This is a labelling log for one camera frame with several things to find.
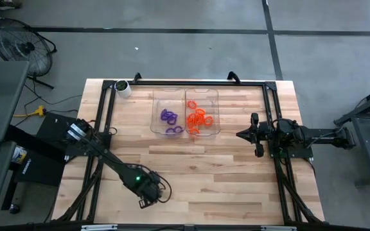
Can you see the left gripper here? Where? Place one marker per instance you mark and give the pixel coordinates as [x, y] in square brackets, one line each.
[148, 187]

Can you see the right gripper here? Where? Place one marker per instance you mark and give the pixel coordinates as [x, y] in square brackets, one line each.
[267, 134]

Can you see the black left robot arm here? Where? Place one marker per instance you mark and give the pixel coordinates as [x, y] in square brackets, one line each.
[108, 157]

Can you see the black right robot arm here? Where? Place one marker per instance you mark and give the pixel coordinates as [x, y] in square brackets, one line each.
[320, 136]

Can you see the clear plastic bin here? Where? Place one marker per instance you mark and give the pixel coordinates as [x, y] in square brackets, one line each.
[212, 96]
[159, 96]

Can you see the black box with lettering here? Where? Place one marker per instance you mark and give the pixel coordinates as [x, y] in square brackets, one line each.
[40, 170]

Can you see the white potted plant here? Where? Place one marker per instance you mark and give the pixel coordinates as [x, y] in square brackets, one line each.
[124, 92]

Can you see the black equipment case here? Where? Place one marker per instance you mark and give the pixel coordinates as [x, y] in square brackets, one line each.
[53, 128]

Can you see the printed can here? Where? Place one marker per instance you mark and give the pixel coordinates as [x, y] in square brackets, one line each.
[19, 154]

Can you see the yellow power plug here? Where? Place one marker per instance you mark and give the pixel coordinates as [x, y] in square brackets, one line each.
[38, 111]

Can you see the black floor fan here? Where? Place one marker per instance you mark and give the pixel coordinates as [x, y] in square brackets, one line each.
[24, 48]

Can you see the silver aluminium rail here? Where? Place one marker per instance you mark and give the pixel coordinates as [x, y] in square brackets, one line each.
[98, 227]
[278, 228]

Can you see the black aluminium rig frame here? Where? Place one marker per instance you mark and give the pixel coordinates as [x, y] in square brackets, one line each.
[204, 83]

